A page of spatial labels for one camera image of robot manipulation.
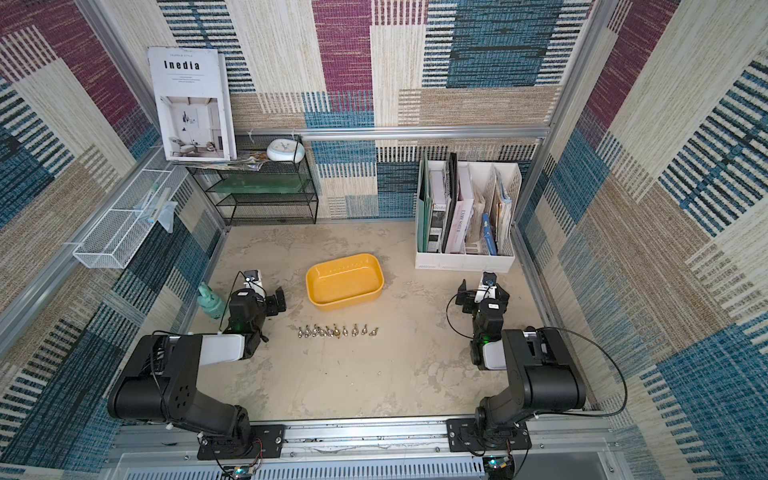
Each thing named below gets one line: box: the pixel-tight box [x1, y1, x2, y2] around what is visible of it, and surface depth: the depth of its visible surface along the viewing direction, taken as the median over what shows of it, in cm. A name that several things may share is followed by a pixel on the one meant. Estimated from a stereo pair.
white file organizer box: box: [414, 160, 523, 273], surface depth 101 cm
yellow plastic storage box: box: [306, 253, 385, 311], surface depth 105 cm
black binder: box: [441, 152, 459, 253], surface depth 93 cm
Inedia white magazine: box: [148, 47, 237, 162], surface depth 79 cm
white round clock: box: [266, 138, 305, 164], surface depth 91 cm
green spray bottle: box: [197, 281, 223, 319], surface depth 93 cm
